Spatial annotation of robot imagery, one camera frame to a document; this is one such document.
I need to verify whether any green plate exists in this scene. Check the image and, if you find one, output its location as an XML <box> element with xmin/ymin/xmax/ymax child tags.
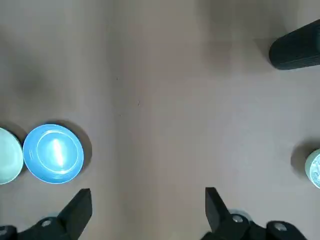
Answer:
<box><xmin>0</xmin><ymin>127</ymin><xmax>24</xmax><ymax>186</ymax></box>

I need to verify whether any pale green cup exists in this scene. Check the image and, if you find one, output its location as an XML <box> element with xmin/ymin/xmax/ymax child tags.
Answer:
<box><xmin>304</xmin><ymin>147</ymin><xmax>320</xmax><ymax>189</ymax></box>

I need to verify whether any dark ribbed vase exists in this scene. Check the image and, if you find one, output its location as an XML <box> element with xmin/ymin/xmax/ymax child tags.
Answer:
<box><xmin>268</xmin><ymin>19</ymin><xmax>320</xmax><ymax>72</ymax></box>

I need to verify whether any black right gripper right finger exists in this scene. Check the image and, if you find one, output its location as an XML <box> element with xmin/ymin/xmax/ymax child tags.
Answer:
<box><xmin>205</xmin><ymin>186</ymin><xmax>309</xmax><ymax>240</ymax></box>

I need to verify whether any blue plate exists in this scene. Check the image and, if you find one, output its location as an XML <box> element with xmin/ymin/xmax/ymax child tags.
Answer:
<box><xmin>22</xmin><ymin>124</ymin><xmax>85</xmax><ymax>185</ymax></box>

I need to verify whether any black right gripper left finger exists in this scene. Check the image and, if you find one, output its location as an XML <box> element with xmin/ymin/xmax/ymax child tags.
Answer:
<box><xmin>0</xmin><ymin>188</ymin><xmax>94</xmax><ymax>240</ymax></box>

